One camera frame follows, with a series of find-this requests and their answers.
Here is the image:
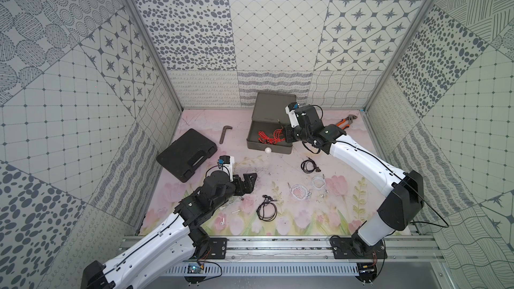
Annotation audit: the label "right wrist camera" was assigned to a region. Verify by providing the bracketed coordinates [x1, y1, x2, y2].
[285, 102, 299, 128]

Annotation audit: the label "white earphones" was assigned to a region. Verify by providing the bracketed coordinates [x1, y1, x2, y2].
[215, 197, 244, 226]
[288, 183, 312, 201]
[311, 175, 327, 198]

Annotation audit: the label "black plastic tool case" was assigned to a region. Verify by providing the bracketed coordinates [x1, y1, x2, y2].
[156, 128, 218, 183]

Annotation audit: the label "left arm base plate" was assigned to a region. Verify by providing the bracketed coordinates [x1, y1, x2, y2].
[193, 238, 228, 260]

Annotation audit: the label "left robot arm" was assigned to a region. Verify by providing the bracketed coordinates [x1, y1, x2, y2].
[80, 170, 257, 288]

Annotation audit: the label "drawer cabinet frame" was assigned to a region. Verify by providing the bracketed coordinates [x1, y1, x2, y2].
[252, 91, 297, 124]

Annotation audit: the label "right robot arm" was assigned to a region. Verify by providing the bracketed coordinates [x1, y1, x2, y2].
[285, 102, 428, 256]

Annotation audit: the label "white earphones centre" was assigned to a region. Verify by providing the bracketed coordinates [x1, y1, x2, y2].
[288, 183, 312, 201]

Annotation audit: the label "black earphones front loop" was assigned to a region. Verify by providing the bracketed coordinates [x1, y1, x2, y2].
[256, 195, 278, 222]

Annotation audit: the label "red earphones long bundle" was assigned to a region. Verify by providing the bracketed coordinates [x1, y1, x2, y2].
[269, 128, 286, 145]

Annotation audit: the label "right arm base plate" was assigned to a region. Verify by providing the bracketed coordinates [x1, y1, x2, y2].
[329, 235, 388, 260]

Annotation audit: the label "aluminium mounting rail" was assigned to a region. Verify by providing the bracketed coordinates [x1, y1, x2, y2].
[114, 234, 443, 265]

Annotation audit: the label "orange handled pliers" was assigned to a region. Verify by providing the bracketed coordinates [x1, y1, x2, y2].
[336, 115, 358, 130]

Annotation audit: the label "red earphones small bundle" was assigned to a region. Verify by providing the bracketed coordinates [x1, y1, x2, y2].
[258, 131, 276, 145]

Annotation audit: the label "white earphones left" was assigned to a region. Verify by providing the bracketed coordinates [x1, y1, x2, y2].
[215, 197, 244, 226]

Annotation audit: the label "dark hex key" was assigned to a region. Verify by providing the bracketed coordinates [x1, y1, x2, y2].
[219, 125, 233, 145]

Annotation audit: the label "slotted cable duct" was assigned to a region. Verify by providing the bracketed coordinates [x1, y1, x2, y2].
[163, 262, 360, 277]

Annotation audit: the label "white earphones right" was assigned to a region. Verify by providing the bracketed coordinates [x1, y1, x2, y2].
[311, 175, 327, 198]

